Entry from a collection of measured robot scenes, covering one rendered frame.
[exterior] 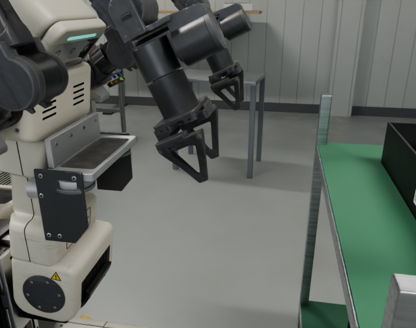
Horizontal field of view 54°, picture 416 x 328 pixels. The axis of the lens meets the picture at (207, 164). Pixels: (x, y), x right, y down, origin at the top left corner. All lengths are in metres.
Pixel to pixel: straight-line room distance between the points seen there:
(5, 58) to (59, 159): 0.29
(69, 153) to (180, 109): 0.39
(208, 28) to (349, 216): 0.49
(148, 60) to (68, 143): 0.38
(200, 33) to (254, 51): 4.91
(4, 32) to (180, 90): 0.26
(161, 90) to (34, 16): 0.32
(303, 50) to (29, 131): 4.82
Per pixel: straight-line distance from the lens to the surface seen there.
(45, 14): 0.81
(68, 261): 0.99
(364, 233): 0.81
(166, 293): 2.13
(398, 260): 0.75
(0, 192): 1.39
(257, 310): 2.04
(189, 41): 0.56
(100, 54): 1.07
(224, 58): 0.99
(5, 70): 0.65
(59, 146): 0.87
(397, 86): 5.66
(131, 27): 0.57
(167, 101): 0.58
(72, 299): 1.01
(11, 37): 0.66
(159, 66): 0.57
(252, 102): 3.17
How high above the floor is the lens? 1.34
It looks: 22 degrees down
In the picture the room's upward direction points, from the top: straight up
